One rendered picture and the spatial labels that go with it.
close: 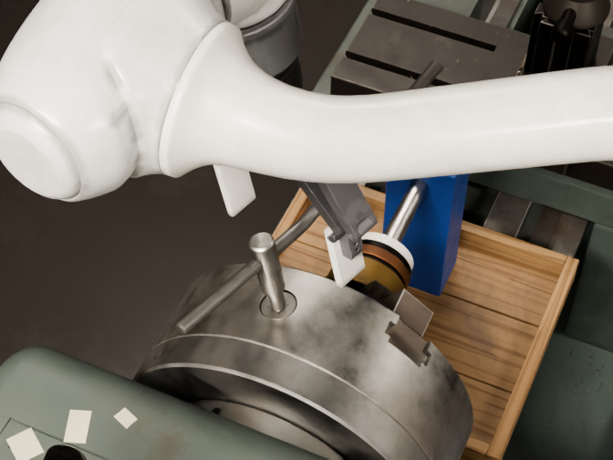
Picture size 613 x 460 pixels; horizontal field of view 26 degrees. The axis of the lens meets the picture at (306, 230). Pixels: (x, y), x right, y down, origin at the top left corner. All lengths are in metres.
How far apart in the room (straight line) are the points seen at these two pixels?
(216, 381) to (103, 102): 0.46
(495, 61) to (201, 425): 0.83
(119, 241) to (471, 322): 1.33
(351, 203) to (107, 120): 0.31
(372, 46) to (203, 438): 0.82
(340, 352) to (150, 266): 1.62
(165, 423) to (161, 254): 1.69
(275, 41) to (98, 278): 1.84
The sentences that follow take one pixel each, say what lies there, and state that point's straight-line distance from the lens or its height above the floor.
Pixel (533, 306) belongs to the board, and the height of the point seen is 0.89.
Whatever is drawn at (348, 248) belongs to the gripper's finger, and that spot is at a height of 1.36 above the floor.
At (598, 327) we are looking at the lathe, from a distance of 1.92.
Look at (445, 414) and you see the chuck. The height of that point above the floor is 1.16.
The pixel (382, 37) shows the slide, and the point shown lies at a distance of 1.79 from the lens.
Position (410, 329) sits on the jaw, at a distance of 1.23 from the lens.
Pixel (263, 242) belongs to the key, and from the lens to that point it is 1.12.
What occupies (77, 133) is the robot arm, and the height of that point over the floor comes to 1.65.
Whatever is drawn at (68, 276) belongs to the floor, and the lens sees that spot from 2.77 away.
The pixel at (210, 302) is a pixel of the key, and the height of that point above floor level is 1.30.
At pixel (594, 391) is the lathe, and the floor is 0.54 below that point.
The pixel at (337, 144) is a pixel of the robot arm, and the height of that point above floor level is 1.62.
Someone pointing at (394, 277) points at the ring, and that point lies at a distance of 1.36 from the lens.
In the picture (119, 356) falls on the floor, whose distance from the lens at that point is 2.65.
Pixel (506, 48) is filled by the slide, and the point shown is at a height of 0.97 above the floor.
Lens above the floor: 2.21
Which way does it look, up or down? 52 degrees down
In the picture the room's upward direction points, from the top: straight up
